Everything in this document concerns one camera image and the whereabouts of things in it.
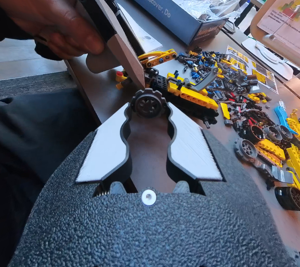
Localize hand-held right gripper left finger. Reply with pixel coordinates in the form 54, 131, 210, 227
75, 102, 132, 190

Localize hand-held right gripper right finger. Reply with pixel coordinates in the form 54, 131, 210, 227
165, 102, 223, 193

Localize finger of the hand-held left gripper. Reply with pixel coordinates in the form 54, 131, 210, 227
106, 33, 146, 90
116, 10, 146, 57

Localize grey sprocket wheel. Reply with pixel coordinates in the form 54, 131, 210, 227
131, 88, 167, 118
233, 138, 258, 163

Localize yellow black brick model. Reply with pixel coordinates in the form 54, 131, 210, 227
115, 49, 219, 129

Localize pile of small brick parts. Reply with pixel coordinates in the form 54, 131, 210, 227
177, 46, 272, 131

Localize grey desk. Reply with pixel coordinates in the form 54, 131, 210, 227
64, 0, 300, 256

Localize person's left hand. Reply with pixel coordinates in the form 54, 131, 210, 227
0, 0, 105, 61

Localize white instruction booklet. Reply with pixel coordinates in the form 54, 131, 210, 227
117, 4, 163, 52

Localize blue cardboard kit box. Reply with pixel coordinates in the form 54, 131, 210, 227
111, 0, 229, 45

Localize person's black trousers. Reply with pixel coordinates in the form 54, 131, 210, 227
0, 89, 101, 267

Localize pile of yellow brick beams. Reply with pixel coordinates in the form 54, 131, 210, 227
254, 110, 300, 190

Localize grey curved panel piece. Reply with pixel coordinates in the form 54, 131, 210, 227
272, 166, 294, 184

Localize blue brick separator tool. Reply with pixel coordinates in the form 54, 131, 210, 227
274, 106, 298, 135

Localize yellow black sticker sheet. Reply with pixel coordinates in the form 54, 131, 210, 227
226, 45, 279, 95

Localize instruction sheet on stand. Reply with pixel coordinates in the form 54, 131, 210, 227
250, 0, 300, 54

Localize white stand base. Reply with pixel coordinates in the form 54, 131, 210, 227
241, 37, 293, 81

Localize printed instruction sheet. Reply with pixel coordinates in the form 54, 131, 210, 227
257, 0, 300, 37

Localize metal wire page holder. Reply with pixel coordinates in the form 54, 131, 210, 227
269, 5, 300, 40

